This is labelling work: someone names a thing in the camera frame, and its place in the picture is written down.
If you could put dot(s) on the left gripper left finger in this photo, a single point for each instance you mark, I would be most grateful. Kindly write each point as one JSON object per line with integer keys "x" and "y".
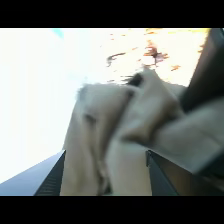
{"x": 36, "y": 181}

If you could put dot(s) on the brown T-shirt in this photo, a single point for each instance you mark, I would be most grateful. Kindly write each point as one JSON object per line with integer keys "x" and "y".
{"x": 133, "y": 133}

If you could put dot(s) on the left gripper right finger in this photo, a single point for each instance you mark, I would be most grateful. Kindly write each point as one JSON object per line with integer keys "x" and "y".
{"x": 163, "y": 185}

